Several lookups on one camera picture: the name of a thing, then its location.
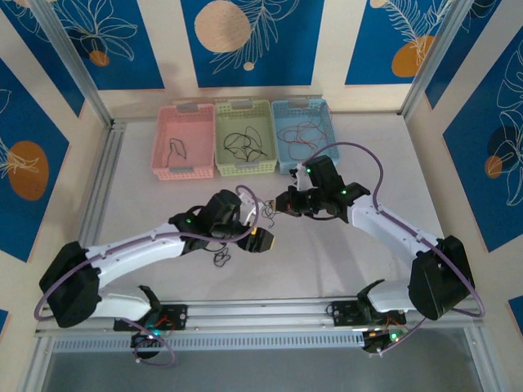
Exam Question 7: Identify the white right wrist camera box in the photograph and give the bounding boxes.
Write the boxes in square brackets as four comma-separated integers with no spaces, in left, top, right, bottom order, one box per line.
[288,162,312,191]

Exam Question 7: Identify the green plastic basket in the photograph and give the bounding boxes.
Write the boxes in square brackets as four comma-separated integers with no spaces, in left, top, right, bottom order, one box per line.
[213,99,279,177]

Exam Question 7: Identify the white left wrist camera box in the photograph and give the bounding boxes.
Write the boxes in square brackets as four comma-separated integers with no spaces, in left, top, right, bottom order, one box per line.
[236,191,261,225]

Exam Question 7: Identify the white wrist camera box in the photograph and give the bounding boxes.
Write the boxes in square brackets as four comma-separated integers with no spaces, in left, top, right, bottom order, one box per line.
[288,162,312,191]
[236,191,261,225]

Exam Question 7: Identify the thin orange wire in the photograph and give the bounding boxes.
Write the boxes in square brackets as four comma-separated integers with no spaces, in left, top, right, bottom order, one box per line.
[276,122,328,159]
[300,112,333,148]

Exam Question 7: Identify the grey slotted cable duct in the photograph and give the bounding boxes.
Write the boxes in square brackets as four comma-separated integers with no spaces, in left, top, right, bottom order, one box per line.
[51,331,367,353]

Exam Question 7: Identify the thin dark green wire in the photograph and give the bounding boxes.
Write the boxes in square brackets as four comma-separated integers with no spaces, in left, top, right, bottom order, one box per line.
[240,126,270,160]
[223,132,254,163]

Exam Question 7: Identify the blue plastic basket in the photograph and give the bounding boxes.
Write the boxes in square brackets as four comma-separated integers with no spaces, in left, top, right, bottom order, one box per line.
[270,98,342,176]

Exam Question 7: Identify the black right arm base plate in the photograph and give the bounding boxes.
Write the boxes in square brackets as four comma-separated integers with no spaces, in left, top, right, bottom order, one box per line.
[329,301,408,327]

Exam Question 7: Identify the aluminium corner post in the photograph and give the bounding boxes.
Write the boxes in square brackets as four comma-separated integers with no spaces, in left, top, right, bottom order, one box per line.
[30,0,115,126]
[398,0,475,118]

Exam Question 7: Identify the aluminium mounting rails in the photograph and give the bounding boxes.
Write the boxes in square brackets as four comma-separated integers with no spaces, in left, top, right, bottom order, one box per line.
[34,296,485,338]

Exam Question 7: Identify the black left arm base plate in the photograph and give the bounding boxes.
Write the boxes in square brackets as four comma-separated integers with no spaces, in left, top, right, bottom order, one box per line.
[113,304,189,332]

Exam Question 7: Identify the pink plastic basket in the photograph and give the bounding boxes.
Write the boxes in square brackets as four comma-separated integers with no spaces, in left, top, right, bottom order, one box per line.
[150,102,217,183]

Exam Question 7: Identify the aluminium frame bar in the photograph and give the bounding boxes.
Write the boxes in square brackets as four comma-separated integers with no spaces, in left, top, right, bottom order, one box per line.
[18,336,56,392]
[463,326,498,392]

